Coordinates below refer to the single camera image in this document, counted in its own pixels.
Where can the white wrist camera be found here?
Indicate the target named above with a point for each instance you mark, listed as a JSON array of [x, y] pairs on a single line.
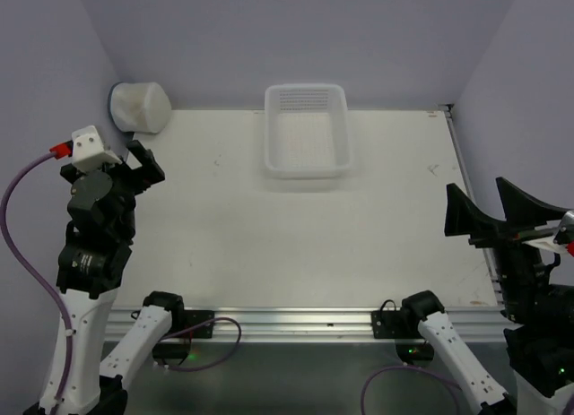
[[90, 151], [560, 241]]

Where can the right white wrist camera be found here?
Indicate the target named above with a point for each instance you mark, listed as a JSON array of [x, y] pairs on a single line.
[[560, 241]]

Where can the white mesh laundry bag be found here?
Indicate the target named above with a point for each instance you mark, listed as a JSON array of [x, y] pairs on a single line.
[[141, 108]]

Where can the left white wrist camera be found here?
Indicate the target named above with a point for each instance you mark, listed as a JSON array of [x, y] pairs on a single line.
[[90, 151]]

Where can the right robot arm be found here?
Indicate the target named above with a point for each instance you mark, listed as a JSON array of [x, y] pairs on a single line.
[[527, 245]]

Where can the white plastic basket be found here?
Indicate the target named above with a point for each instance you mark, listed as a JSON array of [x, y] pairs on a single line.
[[307, 133]]

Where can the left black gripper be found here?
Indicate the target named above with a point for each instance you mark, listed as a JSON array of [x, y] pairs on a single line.
[[132, 174]]

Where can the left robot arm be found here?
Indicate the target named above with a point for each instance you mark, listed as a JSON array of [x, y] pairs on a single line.
[[98, 241]]

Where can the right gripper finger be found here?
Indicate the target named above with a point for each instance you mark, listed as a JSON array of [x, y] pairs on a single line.
[[522, 210], [464, 218]]

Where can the aluminium front rail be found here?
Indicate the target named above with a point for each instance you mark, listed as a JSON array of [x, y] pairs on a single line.
[[350, 324]]

